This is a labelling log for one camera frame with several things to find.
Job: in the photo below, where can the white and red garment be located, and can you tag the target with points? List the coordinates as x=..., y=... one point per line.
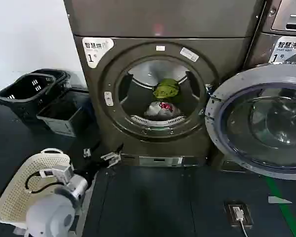
x=160, y=108

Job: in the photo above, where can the silver floor tape piece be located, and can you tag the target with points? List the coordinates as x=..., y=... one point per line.
x=278, y=200

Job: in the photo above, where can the grey dryer with round opening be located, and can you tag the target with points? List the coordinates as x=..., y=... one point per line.
x=162, y=22

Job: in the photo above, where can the white perforated laundry basket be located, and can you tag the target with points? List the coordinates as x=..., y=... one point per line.
x=17, y=195

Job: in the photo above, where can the left gripper body black block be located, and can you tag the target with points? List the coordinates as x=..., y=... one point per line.
x=90, y=169

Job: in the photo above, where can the floor socket box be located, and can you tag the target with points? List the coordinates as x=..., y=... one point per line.
x=228, y=213

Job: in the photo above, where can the green garment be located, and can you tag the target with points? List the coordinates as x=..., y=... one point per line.
x=166, y=90

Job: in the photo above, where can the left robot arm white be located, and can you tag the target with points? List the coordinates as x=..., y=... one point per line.
x=48, y=217

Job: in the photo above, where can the dark grey square bin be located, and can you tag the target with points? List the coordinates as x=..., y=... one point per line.
x=60, y=116

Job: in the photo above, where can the black plastic slotted basket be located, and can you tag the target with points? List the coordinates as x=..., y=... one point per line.
x=17, y=95
x=61, y=76

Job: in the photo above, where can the grey washing machine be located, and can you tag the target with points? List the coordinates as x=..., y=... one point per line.
x=283, y=27

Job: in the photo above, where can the round glass dryer door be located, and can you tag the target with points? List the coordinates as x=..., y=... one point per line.
x=259, y=123

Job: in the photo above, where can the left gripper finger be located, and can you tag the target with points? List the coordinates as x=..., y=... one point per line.
x=87, y=152
x=112, y=158

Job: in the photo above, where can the green floor tape strip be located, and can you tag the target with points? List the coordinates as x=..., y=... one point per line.
x=281, y=209

